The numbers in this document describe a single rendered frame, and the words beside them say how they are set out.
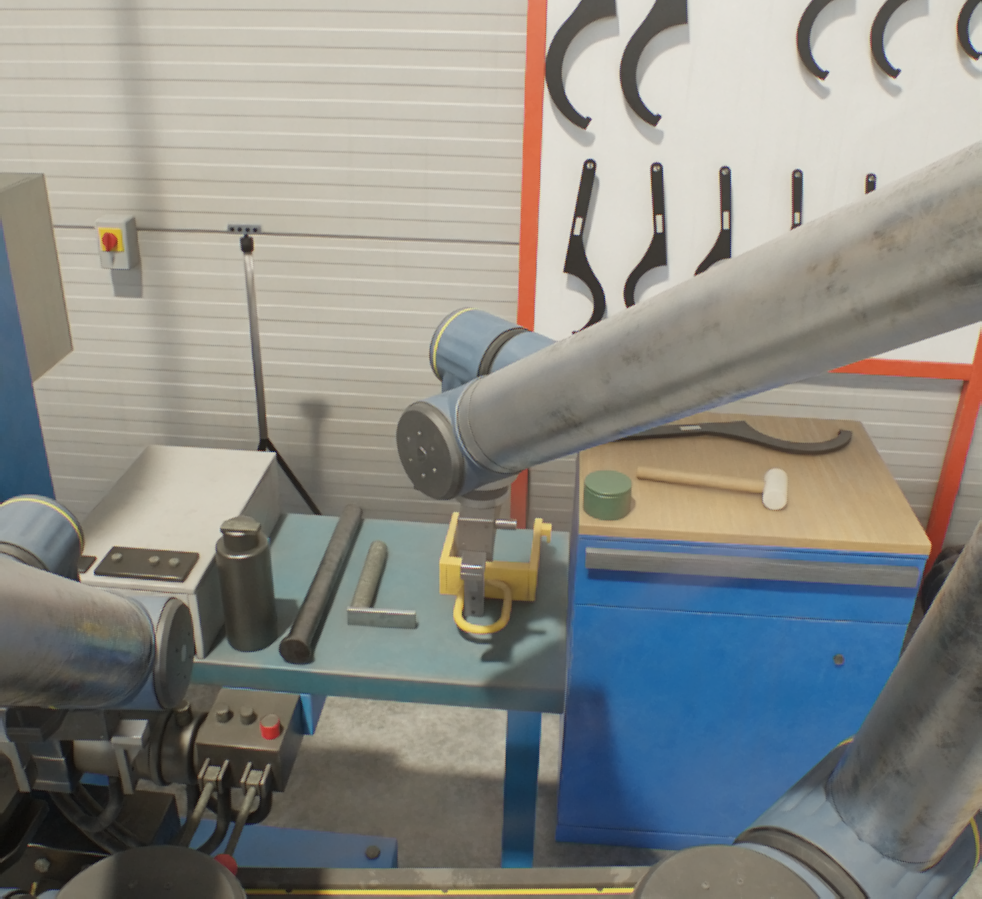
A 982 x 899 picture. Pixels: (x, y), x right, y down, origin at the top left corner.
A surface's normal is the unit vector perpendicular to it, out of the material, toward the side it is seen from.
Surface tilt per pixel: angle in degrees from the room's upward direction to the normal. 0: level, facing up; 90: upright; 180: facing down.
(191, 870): 6
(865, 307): 108
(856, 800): 86
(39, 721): 0
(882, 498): 0
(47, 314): 90
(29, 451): 90
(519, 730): 90
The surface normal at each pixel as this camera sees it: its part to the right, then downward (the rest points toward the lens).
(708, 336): -0.77, 0.22
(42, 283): 1.00, 0.06
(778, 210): -0.09, 0.43
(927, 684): -0.94, 0.06
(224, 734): 0.02, -0.90
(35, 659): 0.92, 0.37
